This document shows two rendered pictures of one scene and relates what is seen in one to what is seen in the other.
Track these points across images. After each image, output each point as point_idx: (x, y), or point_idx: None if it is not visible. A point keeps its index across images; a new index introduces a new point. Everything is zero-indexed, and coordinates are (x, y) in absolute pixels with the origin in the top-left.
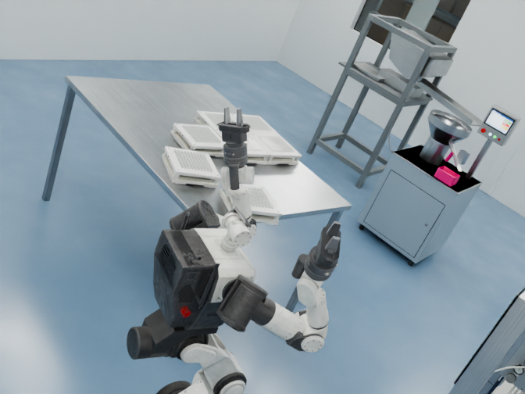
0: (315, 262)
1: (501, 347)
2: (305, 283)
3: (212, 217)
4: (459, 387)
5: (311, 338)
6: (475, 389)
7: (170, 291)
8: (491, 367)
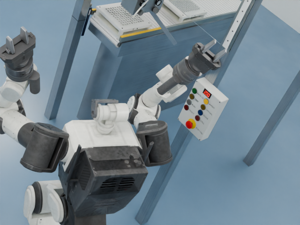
0: (197, 74)
1: (253, 15)
2: (184, 90)
3: (52, 127)
4: (231, 50)
5: (160, 111)
6: (239, 44)
7: (129, 194)
8: (247, 27)
